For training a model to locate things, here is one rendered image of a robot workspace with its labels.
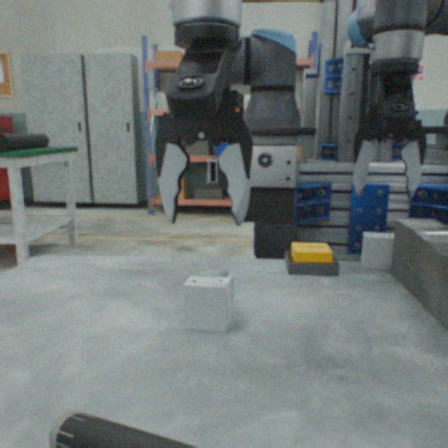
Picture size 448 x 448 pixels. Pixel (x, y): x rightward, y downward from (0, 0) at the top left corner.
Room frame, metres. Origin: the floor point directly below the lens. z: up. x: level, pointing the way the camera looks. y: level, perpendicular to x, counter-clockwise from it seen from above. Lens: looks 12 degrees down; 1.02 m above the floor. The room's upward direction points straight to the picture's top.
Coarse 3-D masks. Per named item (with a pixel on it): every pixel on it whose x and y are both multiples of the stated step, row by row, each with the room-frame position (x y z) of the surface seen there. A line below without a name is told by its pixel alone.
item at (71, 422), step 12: (60, 420) 0.27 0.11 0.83; (72, 420) 0.26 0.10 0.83; (84, 420) 0.26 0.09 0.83; (96, 420) 0.26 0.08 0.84; (108, 420) 0.26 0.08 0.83; (60, 432) 0.26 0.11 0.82; (72, 432) 0.25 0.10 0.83; (84, 432) 0.25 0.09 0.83; (96, 432) 0.24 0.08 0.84; (108, 432) 0.24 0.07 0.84; (120, 432) 0.24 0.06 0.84; (132, 432) 0.23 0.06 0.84; (144, 432) 0.23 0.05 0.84; (60, 444) 0.26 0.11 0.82; (72, 444) 0.25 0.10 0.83; (84, 444) 0.24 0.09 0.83; (96, 444) 0.24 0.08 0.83; (108, 444) 0.23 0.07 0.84; (120, 444) 0.23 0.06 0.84; (132, 444) 0.22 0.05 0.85; (144, 444) 0.22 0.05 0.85; (156, 444) 0.22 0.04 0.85; (168, 444) 0.21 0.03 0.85; (180, 444) 0.21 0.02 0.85
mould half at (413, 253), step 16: (400, 224) 0.65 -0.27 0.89; (416, 224) 0.63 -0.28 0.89; (432, 224) 0.63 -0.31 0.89; (400, 240) 0.64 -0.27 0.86; (416, 240) 0.58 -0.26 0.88; (432, 240) 0.55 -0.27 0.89; (400, 256) 0.64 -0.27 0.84; (416, 256) 0.58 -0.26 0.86; (432, 256) 0.53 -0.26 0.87; (400, 272) 0.63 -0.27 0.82; (416, 272) 0.57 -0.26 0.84; (432, 272) 0.52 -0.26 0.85; (416, 288) 0.57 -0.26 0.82; (432, 288) 0.52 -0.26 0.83; (432, 304) 0.51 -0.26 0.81
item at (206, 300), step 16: (224, 272) 0.58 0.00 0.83; (192, 288) 0.47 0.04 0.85; (208, 288) 0.46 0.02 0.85; (224, 288) 0.46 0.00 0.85; (192, 304) 0.47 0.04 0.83; (208, 304) 0.46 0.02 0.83; (224, 304) 0.46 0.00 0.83; (192, 320) 0.47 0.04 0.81; (208, 320) 0.46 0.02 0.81; (224, 320) 0.46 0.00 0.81
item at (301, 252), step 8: (296, 248) 0.69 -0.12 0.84; (304, 248) 0.69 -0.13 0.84; (312, 248) 0.69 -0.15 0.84; (320, 248) 0.69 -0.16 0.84; (328, 248) 0.69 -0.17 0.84; (296, 256) 0.68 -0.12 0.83; (304, 256) 0.68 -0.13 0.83; (312, 256) 0.67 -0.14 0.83; (320, 256) 0.67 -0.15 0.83; (328, 256) 0.67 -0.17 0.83
